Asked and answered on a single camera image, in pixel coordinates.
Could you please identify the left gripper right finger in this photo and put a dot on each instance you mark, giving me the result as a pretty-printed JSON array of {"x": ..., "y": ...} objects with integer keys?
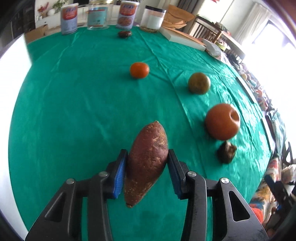
[{"x": 233, "y": 219}]

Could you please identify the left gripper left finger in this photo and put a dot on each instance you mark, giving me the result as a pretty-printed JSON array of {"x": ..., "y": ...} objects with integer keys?
[{"x": 61, "y": 218}]

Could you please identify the sweet potato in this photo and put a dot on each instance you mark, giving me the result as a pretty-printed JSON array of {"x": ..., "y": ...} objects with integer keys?
[{"x": 146, "y": 162}]

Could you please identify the floral cushion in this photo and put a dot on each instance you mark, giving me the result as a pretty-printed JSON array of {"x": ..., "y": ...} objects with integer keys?
[{"x": 263, "y": 201}]

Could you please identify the dark wrinkled fruit near apple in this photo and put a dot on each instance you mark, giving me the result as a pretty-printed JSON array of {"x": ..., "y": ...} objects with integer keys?
[{"x": 226, "y": 152}]

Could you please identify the large red apple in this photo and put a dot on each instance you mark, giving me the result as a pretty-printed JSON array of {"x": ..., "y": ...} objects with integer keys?
[{"x": 222, "y": 121}]

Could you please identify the green satin tablecloth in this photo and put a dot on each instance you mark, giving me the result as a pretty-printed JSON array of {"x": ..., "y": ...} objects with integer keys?
[{"x": 79, "y": 106}]

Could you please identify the tray of toys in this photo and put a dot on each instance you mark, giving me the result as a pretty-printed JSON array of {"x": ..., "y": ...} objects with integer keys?
[{"x": 251, "y": 81}]

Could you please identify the green-brown round fruit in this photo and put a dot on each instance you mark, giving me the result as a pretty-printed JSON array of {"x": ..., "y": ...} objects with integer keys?
[{"x": 199, "y": 83}]

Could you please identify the far small orange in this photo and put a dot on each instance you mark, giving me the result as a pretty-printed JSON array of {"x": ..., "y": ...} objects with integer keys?
[{"x": 139, "y": 70}]

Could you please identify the white plastic snack bag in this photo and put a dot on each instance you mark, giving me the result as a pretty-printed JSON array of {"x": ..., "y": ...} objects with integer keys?
[{"x": 213, "y": 50}]

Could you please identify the brown cardboard box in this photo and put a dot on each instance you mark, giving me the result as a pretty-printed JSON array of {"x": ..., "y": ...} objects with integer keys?
[{"x": 35, "y": 34}]

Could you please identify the white flat box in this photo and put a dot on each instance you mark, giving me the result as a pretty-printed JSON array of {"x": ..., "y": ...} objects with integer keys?
[{"x": 175, "y": 37}]

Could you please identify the small dark fruit by cans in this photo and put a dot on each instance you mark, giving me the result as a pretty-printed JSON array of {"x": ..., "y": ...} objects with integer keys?
[{"x": 125, "y": 34}]

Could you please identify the glass jar teal label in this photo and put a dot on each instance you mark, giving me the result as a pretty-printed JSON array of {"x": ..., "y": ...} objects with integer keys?
[{"x": 99, "y": 14}]

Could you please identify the red flower vase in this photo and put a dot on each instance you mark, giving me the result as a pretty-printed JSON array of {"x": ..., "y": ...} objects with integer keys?
[{"x": 42, "y": 10}]

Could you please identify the orange lounge chair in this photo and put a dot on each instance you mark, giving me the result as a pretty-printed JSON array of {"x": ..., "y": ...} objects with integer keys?
[{"x": 176, "y": 18}]

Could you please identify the black-lidded clear canister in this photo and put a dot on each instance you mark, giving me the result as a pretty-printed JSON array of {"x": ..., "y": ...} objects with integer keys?
[{"x": 152, "y": 19}]

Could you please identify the right red-labelled tin can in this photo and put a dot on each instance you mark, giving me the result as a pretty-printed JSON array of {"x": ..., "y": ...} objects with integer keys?
[{"x": 127, "y": 12}]

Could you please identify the wooden crib rail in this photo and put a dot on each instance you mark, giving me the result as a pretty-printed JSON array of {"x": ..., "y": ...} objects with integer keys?
[{"x": 201, "y": 28}]

